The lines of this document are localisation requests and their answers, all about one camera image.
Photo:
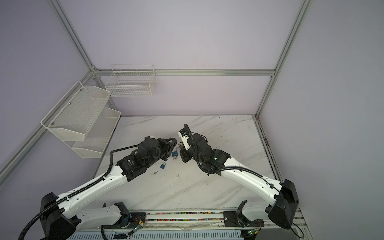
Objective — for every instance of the aluminium frame profile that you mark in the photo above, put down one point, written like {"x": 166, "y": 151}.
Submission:
{"x": 8, "y": 169}

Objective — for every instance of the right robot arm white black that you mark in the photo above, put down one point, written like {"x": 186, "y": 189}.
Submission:
{"x": 281, "y": 197}

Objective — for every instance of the lower white mesh shelf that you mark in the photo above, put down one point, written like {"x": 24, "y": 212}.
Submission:
{"x": 99, "y": 136}

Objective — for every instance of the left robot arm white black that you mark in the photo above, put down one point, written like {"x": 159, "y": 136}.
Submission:
{"x": 59, "y": 217}

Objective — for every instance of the upper white mesh shelf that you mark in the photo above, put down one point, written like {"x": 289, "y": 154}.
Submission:
{"x": 72, "y": 118}

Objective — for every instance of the white wire basket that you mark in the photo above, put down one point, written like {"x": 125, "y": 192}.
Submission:
{"x": 132, "y": 81}

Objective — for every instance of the white mesh shelf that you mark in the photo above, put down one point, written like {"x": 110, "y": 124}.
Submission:
{"x": 72, "y": 118}
{"x": 99, "y": 136}

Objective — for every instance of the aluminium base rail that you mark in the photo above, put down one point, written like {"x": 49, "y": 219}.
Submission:
{"x": 195, "y": 225}

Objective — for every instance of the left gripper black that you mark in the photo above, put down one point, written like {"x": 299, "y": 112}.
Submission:
{"x": 164, "y": 143}

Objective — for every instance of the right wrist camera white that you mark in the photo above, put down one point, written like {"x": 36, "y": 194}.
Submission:
{"x": 184, "y": 139}

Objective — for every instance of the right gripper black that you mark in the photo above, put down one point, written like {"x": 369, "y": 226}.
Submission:
{"x": 183, "y": 156}

